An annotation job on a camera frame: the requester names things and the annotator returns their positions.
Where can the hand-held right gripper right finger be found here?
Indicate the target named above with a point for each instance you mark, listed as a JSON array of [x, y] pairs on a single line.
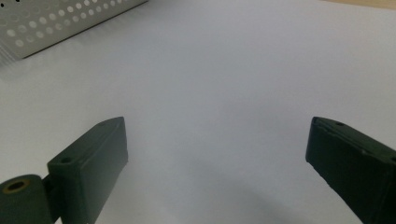
[[355, 165]]

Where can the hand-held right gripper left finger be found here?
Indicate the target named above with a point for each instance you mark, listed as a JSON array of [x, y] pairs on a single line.
[[90, 165]]

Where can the white perforated plastic basket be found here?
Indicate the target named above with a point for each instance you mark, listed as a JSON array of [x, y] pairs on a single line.
[[46, 25]]

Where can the white table cover sheet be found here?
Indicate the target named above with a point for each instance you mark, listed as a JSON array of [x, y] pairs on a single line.
[[202, 77]]

